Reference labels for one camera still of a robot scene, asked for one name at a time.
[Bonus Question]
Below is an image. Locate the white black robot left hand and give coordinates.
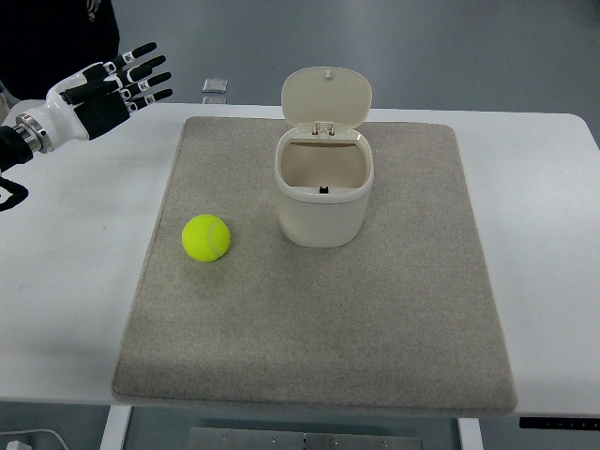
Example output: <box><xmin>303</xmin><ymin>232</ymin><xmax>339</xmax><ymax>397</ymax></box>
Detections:
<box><xmin>47</xmin><ymin>42</ymin><xmax>173</xmax><ymax>145</ymax></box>

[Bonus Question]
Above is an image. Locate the yellow tennis ball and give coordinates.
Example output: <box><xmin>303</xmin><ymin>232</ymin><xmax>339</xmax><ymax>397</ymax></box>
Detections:
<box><xmin>181</xmin><ymin>215</ymin><xmax>231</xmax><ymax>263</ymax></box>

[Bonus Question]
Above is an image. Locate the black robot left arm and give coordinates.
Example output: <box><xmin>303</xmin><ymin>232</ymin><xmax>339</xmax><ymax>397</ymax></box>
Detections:
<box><xmin>1</xmin><ymin>113</ymin><xmax>54</xmax><ymax>212</ymax></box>

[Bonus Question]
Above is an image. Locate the dark clothed person background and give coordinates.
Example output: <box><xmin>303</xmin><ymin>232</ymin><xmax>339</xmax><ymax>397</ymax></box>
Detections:
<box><xmin>1</xmin><ymin>1</ymin><xmax>120</xmax><ymax>99</ymax></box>

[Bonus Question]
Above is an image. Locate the small clear floor plate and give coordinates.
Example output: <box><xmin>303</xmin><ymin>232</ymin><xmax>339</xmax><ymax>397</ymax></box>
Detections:
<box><xmin>202</xmin><ymin>78</ymin><xmax>229</xmax><ymax>94</ymax></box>

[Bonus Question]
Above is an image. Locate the cream bin with open lid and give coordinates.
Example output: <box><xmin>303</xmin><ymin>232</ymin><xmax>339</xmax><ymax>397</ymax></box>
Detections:
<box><xmin>274</xmin><ymin>67</ymin><xmax>374</xmax><ymax>248</ymax></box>

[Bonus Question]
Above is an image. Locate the beige felt table mat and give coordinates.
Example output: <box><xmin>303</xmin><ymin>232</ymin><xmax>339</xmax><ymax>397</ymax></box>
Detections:
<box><xmin>112</xmin><ymin>117</ymin><xmax>517</xmax><ymax>416</ymax></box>

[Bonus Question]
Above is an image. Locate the white left table leg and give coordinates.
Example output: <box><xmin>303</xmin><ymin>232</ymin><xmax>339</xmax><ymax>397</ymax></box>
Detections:
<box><xmin>99</xmin><ymin>405</ymin><xmax>132</xmax><ymax>450</ymax></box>

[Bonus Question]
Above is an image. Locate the white table leg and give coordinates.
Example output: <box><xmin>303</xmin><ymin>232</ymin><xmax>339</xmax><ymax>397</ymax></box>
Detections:
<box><xmin>457</xmin><ymin>418</ymin><xmax>484</xmax><ymax>450</ymax></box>
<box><xmin>99</xmin><ymin>405</ymin><xmax>132</xmax><ymax>450</ymax></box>

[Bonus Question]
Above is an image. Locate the metal table crossbar plate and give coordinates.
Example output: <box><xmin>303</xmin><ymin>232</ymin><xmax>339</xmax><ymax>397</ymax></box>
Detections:
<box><xmin>187</xmin><ymin>427</ymin><xmax>423</xmax><ymax>450</ymax></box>

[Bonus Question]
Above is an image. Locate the white right table leg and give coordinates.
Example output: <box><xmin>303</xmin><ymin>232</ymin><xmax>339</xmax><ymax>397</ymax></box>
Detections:
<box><xmin>457</xmin><ymin>418</ymin><xmax>484</xmax><ymax>450</ymax></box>

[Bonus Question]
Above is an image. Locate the black table control panel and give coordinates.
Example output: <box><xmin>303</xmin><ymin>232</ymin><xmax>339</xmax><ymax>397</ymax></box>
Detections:
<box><xmin>519</xmin><ymin>416</ymin><xmax>600</xmax><ymax>431</ymax></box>

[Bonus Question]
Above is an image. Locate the white power adapter with cable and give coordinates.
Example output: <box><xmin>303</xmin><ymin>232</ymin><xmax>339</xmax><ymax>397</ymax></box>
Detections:
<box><xmin>1</xmin><ymin>428</ymin><xmax>69</xmax><ymax>450</ymax></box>

